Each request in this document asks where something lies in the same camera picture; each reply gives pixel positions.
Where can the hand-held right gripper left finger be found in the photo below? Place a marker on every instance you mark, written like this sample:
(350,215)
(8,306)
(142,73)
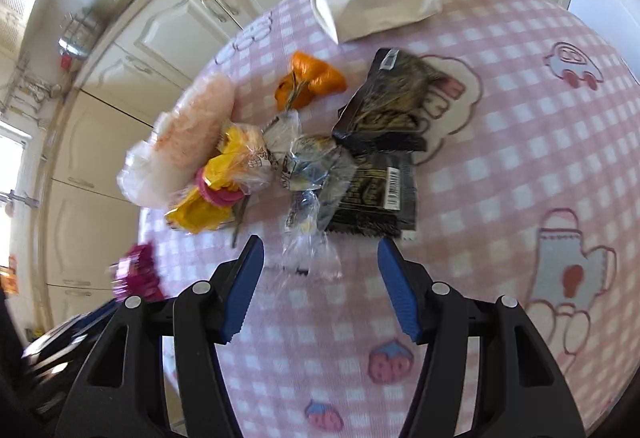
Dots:
(245,288)

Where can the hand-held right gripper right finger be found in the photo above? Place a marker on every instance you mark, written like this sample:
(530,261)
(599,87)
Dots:
(400,288)

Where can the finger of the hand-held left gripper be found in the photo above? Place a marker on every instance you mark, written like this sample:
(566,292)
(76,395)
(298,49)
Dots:
(85,320)

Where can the magenta snack wrapper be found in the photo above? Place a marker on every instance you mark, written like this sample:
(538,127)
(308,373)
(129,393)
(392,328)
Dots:
(137,273)

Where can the clear plastic wrapper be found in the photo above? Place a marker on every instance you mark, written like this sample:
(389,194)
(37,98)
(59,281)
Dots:
(305,218)

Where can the thin green stem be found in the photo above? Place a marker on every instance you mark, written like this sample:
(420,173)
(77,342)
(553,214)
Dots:
(239,223)

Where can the yellow plastic wrapper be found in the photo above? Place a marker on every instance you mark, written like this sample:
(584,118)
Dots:
(200,213)

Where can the orange boxes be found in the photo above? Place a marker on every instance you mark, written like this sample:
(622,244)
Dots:
(9,275)

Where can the magenta round cap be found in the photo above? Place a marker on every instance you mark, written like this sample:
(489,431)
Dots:
(220,193)

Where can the flat black snack wrapper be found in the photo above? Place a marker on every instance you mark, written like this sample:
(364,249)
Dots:
(380,188)

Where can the steel faucet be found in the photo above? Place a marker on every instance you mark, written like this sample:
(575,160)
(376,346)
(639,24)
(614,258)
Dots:
(25,200)

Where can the clear printed wrapper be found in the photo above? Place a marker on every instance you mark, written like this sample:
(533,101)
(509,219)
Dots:
(280,138)

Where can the pink checkered tablecloth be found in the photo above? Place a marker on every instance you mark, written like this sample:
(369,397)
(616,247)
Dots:
(500,168)

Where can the kitchen window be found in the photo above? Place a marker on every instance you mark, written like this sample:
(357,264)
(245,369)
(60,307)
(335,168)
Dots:
(7,168)

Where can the pink white plastic bag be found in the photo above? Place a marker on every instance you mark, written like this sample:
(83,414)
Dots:
(195,118)

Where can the crumpled black snack wrapper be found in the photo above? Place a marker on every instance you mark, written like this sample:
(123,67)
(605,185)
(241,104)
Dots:
(385,103)

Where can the orange fruit peel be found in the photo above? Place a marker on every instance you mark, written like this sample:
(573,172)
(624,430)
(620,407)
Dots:
(320,78)

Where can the hanging utensil rack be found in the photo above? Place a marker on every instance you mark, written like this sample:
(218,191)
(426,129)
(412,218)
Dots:
(30,91)

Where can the red container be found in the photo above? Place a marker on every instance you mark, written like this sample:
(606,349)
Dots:
(65,63)

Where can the cream kitchen cabinets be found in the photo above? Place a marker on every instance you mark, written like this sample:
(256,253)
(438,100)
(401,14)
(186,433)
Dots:
(150,33)

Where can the steel bowl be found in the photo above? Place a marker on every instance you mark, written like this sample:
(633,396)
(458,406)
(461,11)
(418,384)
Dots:
(72,46)

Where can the white range hood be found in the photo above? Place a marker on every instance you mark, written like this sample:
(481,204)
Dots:
(17,8)

